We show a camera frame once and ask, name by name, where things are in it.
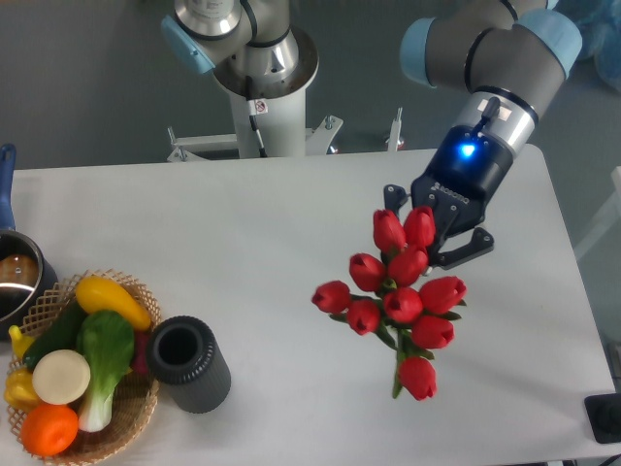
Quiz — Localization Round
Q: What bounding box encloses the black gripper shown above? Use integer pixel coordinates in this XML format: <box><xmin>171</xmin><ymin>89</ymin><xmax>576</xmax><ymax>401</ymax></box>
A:
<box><xmin>383</xmin><ymin>125</ymin><xmax>512</xmax><ymax>276</ymax></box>

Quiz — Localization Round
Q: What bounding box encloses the red tulip bouquet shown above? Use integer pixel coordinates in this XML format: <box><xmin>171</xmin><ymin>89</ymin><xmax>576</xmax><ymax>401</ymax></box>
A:
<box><xmin>311</xmin><ymin>207</ymin><xmax>468</xmax><ymax>401</ymax></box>

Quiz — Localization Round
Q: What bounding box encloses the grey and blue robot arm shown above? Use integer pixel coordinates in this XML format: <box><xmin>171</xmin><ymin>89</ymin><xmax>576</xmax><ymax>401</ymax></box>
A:
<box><xmin>161</xmin><ymin>1</ymin><xmax>582</xmax><ymax>269</ymax></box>

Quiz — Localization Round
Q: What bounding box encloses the dark grey ribbed vase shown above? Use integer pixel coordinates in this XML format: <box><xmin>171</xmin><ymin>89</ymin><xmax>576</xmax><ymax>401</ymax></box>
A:
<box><xmin>146</xmin><ymin>316</ymin><xmax>232</xmax><ymax>414</ymax></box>

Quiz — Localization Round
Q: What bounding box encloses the black device at table edge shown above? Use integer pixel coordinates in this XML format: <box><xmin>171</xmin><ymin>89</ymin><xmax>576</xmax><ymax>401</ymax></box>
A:
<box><xmin>584</xmin><ymin>393</ymin><xmax>620</xmax><ymax>445</ymax></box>

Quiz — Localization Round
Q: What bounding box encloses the blue plastic bag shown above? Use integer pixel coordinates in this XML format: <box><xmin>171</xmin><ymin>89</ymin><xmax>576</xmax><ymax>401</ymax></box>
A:
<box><xmin>572</xmin><ymin>0</ymin><xmax>620</xmax><ymax>92</ymax></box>

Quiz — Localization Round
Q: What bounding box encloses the red fruit in basket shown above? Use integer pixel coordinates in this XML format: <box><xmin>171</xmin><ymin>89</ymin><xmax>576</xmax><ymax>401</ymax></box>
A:
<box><xmin>130</xmin><ymin>331</ymin><xmax>149</xmax><ymax>376</ymax></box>

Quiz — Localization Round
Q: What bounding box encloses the green bok choy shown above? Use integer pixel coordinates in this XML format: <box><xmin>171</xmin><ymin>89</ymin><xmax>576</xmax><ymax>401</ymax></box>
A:
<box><xmin>77</xmin><ymin>310</ymin><xmax>134</xmax><ymax>433</ymax></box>

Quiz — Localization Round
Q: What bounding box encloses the yellow squash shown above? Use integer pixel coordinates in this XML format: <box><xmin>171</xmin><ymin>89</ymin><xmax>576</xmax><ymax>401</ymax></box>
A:
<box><xmin>75</xmin><ymin>276</ymin><xmax>151</xmax><ymax>331</ymax></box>

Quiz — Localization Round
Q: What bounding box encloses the woven wicker basket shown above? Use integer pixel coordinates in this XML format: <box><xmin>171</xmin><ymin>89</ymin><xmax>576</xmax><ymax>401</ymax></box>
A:
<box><xmin>19</xmin><ymin>269</ymin><xmax>162</xmax><ymax>465</ymax></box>

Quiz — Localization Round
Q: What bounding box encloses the dark green cucumber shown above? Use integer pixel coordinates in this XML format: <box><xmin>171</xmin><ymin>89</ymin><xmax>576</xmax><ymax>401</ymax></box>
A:
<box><xmin>22</xmin><ymin>300</ymin><xmax>87</xmax><ymax>372</ymax></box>

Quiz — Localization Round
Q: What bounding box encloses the yellow banana tip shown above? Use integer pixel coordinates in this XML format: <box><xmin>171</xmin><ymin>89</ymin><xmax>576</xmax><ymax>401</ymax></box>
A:
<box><xmin>8</xmin><ymin>325</ymin><xmax>35</xmax><ymax>360</ymax></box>

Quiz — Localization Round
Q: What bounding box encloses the orange fruit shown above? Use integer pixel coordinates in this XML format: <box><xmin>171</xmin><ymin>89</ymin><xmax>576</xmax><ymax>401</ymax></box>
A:
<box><xmin>20</xmin><ymin>404</ymin><xmax>79</xmax><ymax>456</ymax></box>

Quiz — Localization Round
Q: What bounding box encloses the yellow bell pepper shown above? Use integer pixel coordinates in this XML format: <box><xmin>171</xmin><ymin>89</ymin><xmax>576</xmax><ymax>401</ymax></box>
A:
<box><xmin>4</xmin><ymin>368</ymin><xmax>41</xmax><ymax>412</ymax></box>

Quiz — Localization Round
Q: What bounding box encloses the white frame at right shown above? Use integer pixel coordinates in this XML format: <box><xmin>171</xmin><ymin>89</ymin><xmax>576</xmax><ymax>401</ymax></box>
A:
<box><xmin>573</xmin><ymin>166</ymin><xmax>620</xmax><ymax>261</ymax></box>

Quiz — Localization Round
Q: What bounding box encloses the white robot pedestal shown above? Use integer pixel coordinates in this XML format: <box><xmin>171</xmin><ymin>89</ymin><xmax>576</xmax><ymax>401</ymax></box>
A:
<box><xmin>168</xmin><ymin>26</ymin><xmax>343</xmax><ymax>162</ymax></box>

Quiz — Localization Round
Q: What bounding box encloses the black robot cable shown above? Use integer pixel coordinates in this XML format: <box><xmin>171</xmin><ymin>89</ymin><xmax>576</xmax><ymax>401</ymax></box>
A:
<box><xmin>244</xmin><ymin>75</ymin><xmax>269</xmax><ymax>159</ymax></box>

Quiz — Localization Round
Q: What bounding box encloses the blue handled saucepan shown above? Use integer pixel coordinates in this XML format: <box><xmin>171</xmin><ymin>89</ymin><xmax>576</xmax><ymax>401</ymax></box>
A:
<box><xmin>1</xmin><ymin>144</ymin><xmax>57</xmax><ymax>342</ymax></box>

